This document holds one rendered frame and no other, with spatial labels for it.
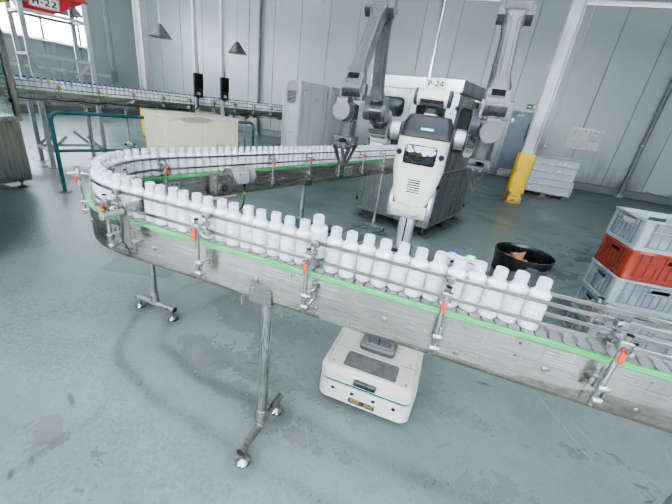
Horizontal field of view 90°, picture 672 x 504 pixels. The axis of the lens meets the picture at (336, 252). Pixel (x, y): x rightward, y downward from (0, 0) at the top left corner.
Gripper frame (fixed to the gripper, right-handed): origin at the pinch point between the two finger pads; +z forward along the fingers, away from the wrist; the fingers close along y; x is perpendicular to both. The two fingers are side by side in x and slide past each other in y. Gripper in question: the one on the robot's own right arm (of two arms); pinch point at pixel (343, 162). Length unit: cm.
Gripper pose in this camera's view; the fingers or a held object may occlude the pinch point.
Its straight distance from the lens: 125.3
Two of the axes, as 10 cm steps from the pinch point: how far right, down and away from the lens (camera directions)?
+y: -2.9, 3.4, -8.9
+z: -1.3, 9.1, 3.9
